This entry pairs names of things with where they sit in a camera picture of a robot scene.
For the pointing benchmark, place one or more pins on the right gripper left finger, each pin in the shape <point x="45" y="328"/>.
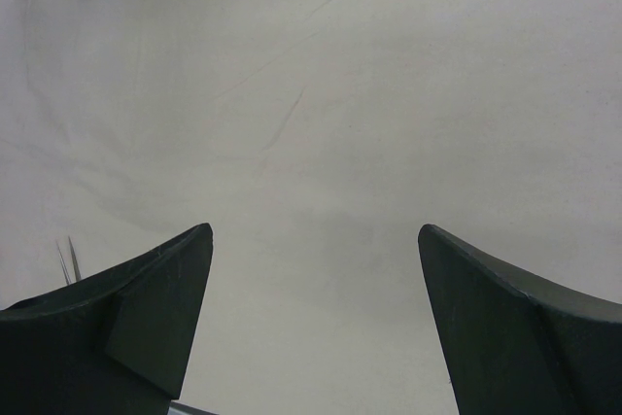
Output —
<point x="116" y="342"/>

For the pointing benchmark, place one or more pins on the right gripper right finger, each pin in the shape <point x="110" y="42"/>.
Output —
<point x="514" y="342"/>

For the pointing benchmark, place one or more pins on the beige cloth wrap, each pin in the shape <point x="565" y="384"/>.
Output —
<point x="316" y="137"/>

